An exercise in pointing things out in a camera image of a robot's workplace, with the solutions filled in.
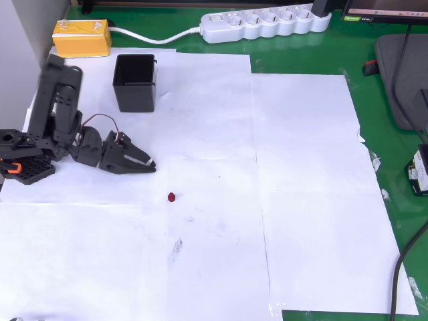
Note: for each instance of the black square cup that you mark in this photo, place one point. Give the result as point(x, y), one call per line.
point(135, 98)

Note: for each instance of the red black USB stick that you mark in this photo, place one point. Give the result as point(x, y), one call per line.
point(370, 68)

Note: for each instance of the yellow cardboard box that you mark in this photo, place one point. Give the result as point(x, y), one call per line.
point(82, 43)

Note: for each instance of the orange black clamp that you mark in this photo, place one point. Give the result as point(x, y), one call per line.
point(15, 168)

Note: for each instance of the black plug adapter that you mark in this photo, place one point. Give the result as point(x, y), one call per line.
point(321, 7)

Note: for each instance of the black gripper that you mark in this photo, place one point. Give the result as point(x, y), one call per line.
point(115, 157)

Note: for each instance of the black laptop with green sticker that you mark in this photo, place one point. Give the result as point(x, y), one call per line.
point(394, 19)

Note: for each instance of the clear tape piece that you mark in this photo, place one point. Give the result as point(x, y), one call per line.
point(375, 161)
point(386, 194)
point(415, 287)

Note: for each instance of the green desk mat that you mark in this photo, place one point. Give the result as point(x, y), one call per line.
point(334, 57)

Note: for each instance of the grey laptop sleeve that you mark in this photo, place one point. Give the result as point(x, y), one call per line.
point(418, 60)

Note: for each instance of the white power strip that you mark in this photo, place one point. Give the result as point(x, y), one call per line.
point(267, 28)

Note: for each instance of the small red object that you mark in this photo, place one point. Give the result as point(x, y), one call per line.
point(171, 197)

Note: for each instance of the small labelled device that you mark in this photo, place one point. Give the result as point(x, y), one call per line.
point(419, 174)

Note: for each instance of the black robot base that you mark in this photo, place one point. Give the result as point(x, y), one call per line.
point(31, 170)

